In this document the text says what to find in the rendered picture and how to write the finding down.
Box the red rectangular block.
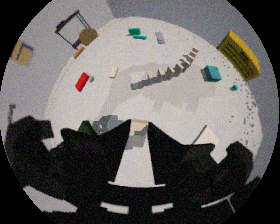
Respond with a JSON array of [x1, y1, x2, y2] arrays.
[[75, 72, 90, 92]]

